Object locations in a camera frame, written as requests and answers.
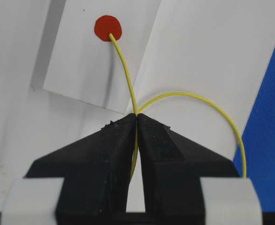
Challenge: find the small white paper card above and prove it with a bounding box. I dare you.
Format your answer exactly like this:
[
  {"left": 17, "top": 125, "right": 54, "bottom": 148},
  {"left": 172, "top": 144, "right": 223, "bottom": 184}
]
[{"left": 43, "top": 0, "right": 160, "bottom": 113}]

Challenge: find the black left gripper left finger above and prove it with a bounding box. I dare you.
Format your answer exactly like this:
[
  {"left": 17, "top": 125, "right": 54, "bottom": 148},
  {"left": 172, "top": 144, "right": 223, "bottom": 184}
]
[{"left": 0, "top": 112, "right": 138, "bottom": 225}]

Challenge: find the yellow solder wire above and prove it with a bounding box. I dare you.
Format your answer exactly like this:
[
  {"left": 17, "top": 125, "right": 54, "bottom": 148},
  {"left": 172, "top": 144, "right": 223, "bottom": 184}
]
[{"left": 108, "top": 32, "right": 247, "bottom": 180}]

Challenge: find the blue table mat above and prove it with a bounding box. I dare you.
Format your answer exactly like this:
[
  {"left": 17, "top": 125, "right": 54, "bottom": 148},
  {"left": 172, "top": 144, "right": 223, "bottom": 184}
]
[{"left": 242, "top": 46, "right": 275, "bottom": 212}]

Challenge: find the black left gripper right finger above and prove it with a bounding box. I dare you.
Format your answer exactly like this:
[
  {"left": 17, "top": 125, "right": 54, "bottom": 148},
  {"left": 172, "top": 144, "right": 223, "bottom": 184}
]
[{"left": 136, "top": 113, "right": 264, "bottom": 225}]

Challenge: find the large white paper sheet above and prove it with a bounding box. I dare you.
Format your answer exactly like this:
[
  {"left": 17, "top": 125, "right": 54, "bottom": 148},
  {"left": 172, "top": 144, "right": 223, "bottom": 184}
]
[{"left": 0, "top": 0, "right": 275, "bottom": 209}]

